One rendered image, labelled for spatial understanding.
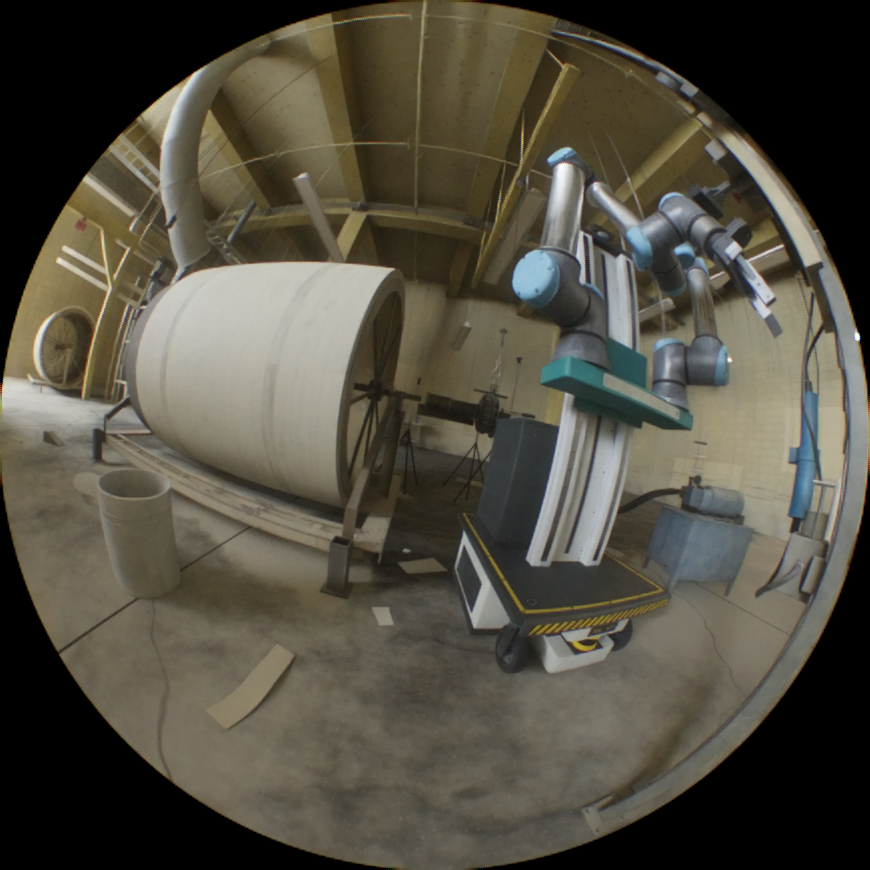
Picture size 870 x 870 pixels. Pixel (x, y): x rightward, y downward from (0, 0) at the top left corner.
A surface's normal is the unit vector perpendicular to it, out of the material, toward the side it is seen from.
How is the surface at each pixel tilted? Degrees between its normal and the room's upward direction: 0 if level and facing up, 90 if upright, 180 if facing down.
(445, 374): 90
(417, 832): 0
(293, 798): 0
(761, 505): 90
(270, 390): 101
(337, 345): 87
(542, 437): 90
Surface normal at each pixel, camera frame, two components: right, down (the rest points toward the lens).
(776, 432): -0.98, -0.20
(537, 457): 0.08, 0.04
